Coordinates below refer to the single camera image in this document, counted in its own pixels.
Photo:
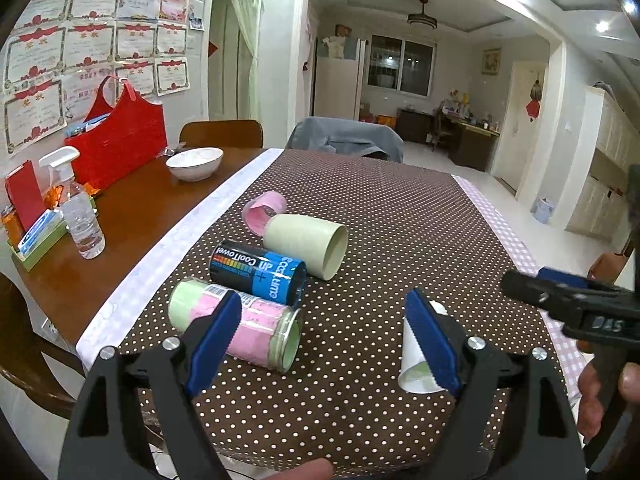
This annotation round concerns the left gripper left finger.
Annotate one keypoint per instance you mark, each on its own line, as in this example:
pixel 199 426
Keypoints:
pixel 107 437

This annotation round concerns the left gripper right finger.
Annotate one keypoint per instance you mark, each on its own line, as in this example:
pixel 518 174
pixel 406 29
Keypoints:
pixel 511 420

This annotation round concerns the white paper cup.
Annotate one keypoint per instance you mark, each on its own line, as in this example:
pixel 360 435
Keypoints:
pixel 415 376

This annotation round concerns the light green plastic cup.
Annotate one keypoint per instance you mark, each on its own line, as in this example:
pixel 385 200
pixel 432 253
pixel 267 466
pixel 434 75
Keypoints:
pixel 320 244

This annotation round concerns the pink plastic cup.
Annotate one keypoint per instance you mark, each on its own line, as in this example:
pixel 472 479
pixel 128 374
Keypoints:
pixel 257 213

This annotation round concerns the right hand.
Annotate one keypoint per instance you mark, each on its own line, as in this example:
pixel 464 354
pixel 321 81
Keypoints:
pixel 591 411

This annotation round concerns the left hand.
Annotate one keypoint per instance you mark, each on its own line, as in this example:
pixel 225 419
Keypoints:
pixel 319 469

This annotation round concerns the white strip table runner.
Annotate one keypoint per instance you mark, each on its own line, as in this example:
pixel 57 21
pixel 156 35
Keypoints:
pixel 120 311

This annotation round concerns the near wooden chair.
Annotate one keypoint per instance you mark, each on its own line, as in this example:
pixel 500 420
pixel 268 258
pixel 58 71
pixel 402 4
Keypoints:
pixel 22 355

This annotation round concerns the wooden chair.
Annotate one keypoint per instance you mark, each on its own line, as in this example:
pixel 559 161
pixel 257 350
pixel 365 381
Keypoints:
pixel 22 355
pixel 236 133

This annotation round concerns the light blue trash bin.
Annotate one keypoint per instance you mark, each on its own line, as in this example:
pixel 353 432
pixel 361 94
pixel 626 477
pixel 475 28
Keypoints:
pixel 542 210

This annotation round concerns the brown polka dot tablecloth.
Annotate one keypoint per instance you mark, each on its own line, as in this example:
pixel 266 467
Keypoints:
pixel 341 400

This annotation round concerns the pink green glass jar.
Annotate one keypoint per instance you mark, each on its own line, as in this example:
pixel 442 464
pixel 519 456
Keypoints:
pixel 268 334

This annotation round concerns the green tray organizer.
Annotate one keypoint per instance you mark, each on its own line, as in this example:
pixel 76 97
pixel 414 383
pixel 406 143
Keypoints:
pixel 44 243

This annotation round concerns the dark wooden desk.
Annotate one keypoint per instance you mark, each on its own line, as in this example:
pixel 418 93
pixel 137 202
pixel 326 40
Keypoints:
pixel 466 144

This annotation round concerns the clear spray bottle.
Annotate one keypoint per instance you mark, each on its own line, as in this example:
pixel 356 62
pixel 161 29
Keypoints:
pixel 74 202

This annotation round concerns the black blue towel can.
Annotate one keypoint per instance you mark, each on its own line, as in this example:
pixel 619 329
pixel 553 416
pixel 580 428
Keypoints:
pixel 258 272

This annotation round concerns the red envelope box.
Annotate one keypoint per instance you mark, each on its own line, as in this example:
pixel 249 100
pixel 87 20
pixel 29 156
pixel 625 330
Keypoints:
pixel 24 194

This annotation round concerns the white ceramic bowl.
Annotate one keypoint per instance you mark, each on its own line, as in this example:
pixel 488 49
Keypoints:
pixel 195 164

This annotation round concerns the red gift bag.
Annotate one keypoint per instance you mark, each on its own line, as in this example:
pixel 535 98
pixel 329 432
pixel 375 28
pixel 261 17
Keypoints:
pixel 130 133

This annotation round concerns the window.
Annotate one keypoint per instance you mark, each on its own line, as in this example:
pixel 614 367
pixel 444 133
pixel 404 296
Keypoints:
pixel 401 65

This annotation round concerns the grey covered chair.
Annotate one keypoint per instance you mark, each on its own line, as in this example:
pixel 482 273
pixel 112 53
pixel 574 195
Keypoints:
pixel 347 137

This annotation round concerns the wooden chair back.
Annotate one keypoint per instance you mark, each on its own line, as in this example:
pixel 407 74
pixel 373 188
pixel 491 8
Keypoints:
pixel 236 133

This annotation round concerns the ceiling lamp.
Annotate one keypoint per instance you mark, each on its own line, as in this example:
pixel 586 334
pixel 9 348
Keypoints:
pixel 422 18

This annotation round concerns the white refrigerator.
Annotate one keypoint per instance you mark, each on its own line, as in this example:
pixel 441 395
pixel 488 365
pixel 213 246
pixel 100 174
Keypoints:
pixel 338 77

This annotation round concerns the green door curtain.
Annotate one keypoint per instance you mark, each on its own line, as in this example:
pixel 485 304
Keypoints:
pixel 249 14

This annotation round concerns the framed picture on wall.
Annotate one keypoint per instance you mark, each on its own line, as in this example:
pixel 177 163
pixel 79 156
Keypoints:
pixel 491 60

